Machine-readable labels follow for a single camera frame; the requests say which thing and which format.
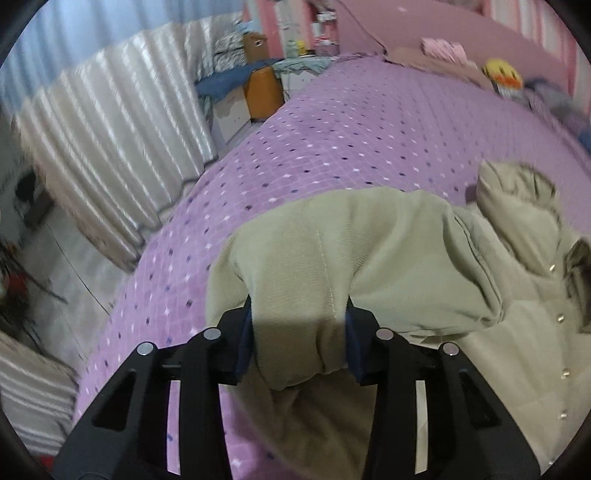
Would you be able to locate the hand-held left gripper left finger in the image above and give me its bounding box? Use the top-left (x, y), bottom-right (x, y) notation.
top-left (53, 295), bottom-right (254, 480)

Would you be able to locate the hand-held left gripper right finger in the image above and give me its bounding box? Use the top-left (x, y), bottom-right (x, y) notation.
top-left (344, 298), bottom-right (541, 480)

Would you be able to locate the olive green jacket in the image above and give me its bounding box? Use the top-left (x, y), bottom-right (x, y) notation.
top-left (205, 159), bottom-right (591, 480)

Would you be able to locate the pile of dark clothes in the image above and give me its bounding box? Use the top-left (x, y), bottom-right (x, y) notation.
top-left (524, 78), bottom-right (591, 153)

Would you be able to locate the purple checked bedspread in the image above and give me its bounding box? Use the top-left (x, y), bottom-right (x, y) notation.
top-left (71, 51), bottom-right (591, 480)

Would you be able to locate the striped cloth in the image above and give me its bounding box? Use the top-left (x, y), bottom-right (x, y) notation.
top-left (0, 332), bottom-right (79, 457)

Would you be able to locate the white cabinet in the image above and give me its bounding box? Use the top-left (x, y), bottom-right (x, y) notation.
top-left (210, 85), bottom-right (252, 144)

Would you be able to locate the blue cloth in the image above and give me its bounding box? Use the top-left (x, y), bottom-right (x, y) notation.
top-left (196, 59), bottom-right (278, 100)

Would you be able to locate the white pleated curtain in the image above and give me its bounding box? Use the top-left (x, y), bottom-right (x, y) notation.
top-left (11, 18), bottom-right (245, 273)

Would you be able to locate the light green cloth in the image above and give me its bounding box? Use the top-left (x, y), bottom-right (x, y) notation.
top-left (272, 55), bottom-right (333, 77)

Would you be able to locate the brown blanket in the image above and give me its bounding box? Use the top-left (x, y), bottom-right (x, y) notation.
top-left (385, 46), bottom-right (495, 90)

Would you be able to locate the cardboard box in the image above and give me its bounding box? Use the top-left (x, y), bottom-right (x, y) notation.
top-left (243, 31), bottom-right (269, 63)

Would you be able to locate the pink folded cloth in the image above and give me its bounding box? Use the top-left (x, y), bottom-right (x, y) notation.
top-left (421, 38), bottom-right (467, 65)

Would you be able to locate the yellow plush toy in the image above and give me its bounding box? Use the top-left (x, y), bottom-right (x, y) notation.
top-left (482, 58), bottom-right (525, 95)

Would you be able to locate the pink headboard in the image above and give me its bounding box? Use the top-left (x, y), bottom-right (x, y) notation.
top-left (337, 0), bottom-right (571, 90)

